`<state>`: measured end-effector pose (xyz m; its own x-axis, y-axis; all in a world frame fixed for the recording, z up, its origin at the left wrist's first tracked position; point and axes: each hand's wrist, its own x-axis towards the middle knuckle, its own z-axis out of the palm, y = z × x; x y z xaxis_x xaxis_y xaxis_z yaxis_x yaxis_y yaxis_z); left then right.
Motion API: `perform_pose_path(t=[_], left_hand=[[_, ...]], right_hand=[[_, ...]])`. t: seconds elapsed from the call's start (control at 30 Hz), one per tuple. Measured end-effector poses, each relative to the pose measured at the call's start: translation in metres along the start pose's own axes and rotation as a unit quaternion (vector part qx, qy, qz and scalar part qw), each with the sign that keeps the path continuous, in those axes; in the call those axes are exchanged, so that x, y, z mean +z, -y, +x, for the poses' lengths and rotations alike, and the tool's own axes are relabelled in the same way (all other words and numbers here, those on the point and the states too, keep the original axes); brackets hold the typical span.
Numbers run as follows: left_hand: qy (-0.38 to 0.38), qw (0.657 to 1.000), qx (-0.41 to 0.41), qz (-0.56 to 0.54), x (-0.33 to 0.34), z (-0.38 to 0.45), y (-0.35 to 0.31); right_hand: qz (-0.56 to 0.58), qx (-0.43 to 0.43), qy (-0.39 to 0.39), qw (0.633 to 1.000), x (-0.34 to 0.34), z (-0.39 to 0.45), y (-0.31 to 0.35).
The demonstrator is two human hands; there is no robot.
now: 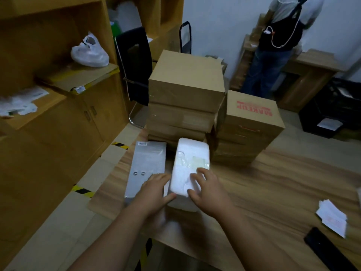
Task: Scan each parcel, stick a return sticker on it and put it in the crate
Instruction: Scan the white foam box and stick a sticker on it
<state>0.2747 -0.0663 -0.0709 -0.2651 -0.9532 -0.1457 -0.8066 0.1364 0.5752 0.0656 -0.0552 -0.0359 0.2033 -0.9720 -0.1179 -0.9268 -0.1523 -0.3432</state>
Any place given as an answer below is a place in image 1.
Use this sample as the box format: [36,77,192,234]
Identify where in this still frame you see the person's right hand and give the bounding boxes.
[187,167,235,219]

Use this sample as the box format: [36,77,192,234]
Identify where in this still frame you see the person's left hand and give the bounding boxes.
[132,173,177,218]

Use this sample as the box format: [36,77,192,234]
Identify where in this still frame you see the white foam parcel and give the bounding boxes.
[169,137,211,213]

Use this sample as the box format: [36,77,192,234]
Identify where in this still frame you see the red printed cardboard box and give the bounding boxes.
[215,90,285,151]

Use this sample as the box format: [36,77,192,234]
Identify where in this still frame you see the stack of white stickers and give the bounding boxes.
[315,199,348,239]

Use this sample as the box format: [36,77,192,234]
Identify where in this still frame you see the black handheld scanner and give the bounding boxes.
[303,227,359,271]

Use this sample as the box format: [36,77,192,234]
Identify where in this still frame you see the person's left forearm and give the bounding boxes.
[67,203,150,271]

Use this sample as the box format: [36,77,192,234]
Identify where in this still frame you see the person's right forearm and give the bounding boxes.
[217,207,299,271]

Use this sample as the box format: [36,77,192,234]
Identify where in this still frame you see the stack of large cardboard boxes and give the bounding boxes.
[0,0,185,271]

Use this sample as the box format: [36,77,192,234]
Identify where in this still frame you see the medium taped cardboard box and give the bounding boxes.
[206,55,228,74]

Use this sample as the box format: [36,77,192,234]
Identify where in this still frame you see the stack of small cardboard boxes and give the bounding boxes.
[249,12,273,43]

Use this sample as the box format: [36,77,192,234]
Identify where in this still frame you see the black plastic crates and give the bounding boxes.
[299,98,344,139]

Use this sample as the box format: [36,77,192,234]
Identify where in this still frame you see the black office chair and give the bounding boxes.
[114,26,154,129]

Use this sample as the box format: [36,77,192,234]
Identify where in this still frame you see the flat brown parcel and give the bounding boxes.
[35,63,120,96]

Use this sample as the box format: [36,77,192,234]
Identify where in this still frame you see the wooden drawer desk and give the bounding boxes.
[230,33,346,113]

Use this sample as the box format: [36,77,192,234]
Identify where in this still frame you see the knotted white plastic bag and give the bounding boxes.
[70,32,110,68]

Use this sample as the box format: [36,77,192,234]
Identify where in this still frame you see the white wrapped parcel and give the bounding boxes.
[0,87,50,117]

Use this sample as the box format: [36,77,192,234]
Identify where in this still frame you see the green platform trolley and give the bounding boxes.
[179,21,192,55]

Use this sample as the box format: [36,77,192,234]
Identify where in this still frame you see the black plastic crate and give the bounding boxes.
[319,77,361,130]

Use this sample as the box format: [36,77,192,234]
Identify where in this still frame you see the grey soft parcel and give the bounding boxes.
[116,0,142,33]

